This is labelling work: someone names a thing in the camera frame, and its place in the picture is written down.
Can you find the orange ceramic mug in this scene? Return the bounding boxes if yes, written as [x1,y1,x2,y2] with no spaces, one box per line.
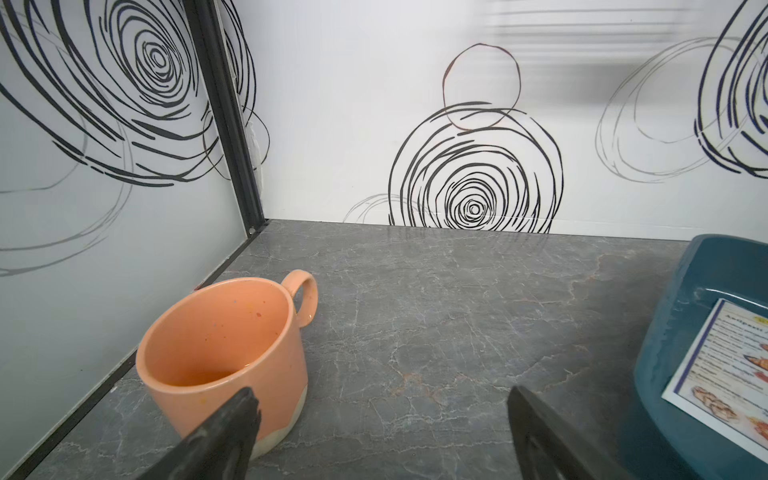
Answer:
[136,270,319,458]

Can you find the teal plastic tray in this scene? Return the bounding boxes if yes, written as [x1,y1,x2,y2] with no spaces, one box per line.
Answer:
[619,235,767,479]

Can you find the black corner frame post left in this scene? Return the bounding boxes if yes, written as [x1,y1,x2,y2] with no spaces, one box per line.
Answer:
[183,0,266,237]

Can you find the dim sum menu sheet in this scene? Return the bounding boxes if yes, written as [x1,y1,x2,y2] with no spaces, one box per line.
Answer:
[662,299,767,462]

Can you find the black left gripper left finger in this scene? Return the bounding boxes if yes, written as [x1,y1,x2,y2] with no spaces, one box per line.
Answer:
[141,387,261,480]

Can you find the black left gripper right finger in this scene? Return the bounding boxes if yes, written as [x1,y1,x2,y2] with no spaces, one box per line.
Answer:
[507,386,630,480]

